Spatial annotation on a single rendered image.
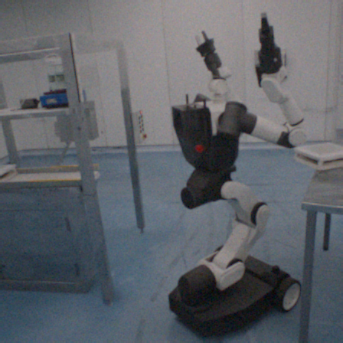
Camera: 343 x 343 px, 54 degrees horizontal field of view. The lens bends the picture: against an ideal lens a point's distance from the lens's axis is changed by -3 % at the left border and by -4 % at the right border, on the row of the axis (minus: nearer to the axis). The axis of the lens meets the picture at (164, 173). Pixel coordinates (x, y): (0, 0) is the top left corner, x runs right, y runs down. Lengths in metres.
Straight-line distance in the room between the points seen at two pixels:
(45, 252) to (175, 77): 3.84
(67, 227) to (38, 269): 0.42
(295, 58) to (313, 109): 0.79
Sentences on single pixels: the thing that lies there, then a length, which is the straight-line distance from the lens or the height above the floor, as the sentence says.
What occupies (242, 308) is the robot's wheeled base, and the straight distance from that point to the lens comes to 1.96.
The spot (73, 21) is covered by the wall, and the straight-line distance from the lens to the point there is 6.14.
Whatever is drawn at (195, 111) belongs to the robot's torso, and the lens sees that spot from 1.57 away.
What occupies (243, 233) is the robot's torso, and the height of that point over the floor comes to 0.45.
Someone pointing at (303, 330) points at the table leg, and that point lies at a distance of 1.93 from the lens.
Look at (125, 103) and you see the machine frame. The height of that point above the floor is 1.14.
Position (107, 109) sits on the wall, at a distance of 5.96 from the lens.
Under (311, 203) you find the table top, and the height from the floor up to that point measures 0.82.
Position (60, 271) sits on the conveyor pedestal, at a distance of 2.44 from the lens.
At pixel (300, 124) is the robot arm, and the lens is 1.54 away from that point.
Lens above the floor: 1.42
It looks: 18 degrees down
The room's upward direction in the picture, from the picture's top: 5 degrees counter-clockwise
